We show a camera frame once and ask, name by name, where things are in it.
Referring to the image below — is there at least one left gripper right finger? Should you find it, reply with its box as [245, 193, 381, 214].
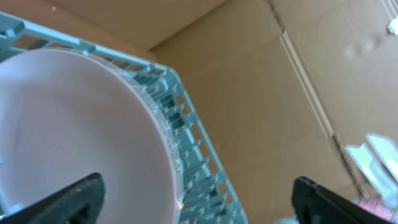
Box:
[292, 176, 391, 224]

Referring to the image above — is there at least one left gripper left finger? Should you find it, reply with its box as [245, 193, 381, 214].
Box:
[1, 172, 105, 224]

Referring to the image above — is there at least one pink plate with peanuts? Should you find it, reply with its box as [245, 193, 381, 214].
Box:
[1, 49, 182, 223]

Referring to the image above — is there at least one grey dishwasher rack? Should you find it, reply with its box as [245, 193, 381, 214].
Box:
[1, 12, 248, 223]

